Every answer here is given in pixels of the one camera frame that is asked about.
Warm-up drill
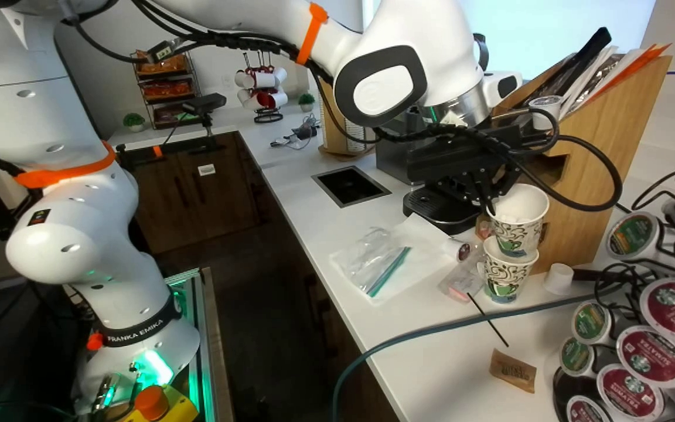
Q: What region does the dark power cable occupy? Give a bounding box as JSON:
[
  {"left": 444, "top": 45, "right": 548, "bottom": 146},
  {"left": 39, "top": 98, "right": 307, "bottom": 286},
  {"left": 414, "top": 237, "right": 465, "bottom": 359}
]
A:
[{"left": 329, "top": 291, "right": 597, "bottom": 422}]

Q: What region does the dark wooden cabinet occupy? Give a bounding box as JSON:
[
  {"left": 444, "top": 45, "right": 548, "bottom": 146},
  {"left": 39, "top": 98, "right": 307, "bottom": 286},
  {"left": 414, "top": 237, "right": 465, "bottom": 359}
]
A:
[{"left": 110, "top": 129, "right": 277, "bottom": 255}]

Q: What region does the wooden condiment organizer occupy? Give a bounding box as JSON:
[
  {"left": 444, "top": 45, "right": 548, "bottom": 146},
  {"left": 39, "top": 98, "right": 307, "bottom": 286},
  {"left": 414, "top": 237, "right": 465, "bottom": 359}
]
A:
[{"left": 478, "top": 26, "right": 675, "bottom": 273}]

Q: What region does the tangled cable pile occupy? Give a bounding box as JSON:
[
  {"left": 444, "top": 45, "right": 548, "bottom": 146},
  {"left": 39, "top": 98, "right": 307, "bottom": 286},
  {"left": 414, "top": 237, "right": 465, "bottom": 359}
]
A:
[{"left": 267, "top": 115, "right": 323, "bottom": 150}]

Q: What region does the black camera on stand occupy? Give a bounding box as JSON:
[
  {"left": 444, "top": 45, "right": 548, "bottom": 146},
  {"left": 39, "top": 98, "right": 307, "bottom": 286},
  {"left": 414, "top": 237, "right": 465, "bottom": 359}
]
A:
[{"left": 184, "top": 92, "right": 230, "bottom": 127}]

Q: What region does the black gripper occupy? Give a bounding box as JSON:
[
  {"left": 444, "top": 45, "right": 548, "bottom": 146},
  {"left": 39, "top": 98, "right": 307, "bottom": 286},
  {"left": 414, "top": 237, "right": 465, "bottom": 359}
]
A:
[{"left": 404, "top": 139, "right": 515, "bottom": 220}]

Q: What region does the green lid coffee pod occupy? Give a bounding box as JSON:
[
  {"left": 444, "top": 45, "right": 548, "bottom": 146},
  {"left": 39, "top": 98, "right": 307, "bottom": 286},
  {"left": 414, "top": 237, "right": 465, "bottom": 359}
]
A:
[
  {"left": 569, "top": 300, "right": 615, "bottom": 346},
  {"left": 557, "top": 334, "right": 597, "bottom": 377},
  {"left": 605, "top": 210, "right": 663, "bottom": 261}
]

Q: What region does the yellow emergency stop button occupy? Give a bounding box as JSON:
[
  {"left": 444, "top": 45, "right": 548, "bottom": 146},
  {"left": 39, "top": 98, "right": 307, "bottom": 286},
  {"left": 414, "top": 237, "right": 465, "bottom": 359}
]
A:
[{"left": 118, "top": 385, "right": 200, "bottom": 422}]

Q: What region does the orange folder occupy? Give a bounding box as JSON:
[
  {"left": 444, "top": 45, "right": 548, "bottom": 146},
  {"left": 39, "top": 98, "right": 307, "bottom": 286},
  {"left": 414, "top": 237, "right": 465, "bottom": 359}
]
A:
[{"left": 609, "top": 43, "right": 673, "bottom": 79}]

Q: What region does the black utensil bundle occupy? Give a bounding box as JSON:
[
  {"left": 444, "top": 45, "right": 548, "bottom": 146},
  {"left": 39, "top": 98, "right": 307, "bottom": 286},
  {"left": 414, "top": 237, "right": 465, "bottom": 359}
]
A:
[{"left": 520, "top": 26, "right": 615, "bottom": 130}]

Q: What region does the black silver coffee machine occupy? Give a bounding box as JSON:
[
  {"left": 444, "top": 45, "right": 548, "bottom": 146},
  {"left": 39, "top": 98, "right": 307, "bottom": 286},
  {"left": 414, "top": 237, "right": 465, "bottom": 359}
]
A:
[{"left": 396, "top": 30, "right": 505, "bottom": 234}]

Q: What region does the thin black stir stick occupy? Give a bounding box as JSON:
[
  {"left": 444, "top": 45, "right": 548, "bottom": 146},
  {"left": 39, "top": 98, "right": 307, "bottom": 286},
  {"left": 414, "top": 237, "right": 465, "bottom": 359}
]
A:
[{"left": 465, "top": 291, "right": 511, "bottom": 348}]

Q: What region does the stainless steel lidded bin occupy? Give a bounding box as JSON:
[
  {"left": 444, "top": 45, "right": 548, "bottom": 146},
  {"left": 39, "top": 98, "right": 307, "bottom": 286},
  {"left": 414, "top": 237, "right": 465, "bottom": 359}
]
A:
[{"left": 373, "top": 139, "right": 414, "bottom": 184}]

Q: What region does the small bag with pink packets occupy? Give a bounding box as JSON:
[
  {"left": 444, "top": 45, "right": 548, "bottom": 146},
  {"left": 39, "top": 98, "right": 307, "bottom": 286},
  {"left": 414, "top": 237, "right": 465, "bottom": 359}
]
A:
[{"left": 438, "top": 261, "right": 488, "bottom": 304}]

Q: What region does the snack display rack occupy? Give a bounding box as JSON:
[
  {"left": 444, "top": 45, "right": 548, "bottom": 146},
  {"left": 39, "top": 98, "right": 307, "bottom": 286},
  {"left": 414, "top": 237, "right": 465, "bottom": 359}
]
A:
[{"left": 133, "top": 48, "right": 200, "bottom": 130}]

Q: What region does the plastic bag of green stirrers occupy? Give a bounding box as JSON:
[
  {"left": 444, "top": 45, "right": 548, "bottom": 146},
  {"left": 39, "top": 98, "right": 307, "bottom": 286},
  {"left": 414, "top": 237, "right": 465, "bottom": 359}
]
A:
[{"left": 329, "top": 214, "right": 465, "bottom": 304}]

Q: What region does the white creamer cup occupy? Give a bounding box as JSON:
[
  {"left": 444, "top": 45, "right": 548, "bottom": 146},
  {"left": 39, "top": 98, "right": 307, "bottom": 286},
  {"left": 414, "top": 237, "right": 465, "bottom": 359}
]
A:
[{"left": 544, "top": 261, "right": 576, "bottom": 295}]

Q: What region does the robot cart with green light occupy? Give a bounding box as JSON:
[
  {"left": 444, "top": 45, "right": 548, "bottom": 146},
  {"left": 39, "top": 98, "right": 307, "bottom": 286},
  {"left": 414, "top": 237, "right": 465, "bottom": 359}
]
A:
[{"left": 0, "top": 264, "right": 234, "bottom": 422}]

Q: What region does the brown sugar packet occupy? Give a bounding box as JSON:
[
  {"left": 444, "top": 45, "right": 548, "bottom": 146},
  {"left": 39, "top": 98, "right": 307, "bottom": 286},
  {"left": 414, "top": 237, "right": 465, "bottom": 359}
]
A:
[{"left": 488, "top": 346, "right": 539, "bottom": 395}]

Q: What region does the patterned paper coffee cup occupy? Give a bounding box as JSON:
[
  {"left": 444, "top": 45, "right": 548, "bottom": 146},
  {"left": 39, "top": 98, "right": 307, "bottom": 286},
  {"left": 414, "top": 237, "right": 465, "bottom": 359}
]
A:
[
  {"left": 485, "top": 183, "right": 552, "bottom": 261},
  {"left": 480, "top": 237, "right": 542, "bottom": 304}
]

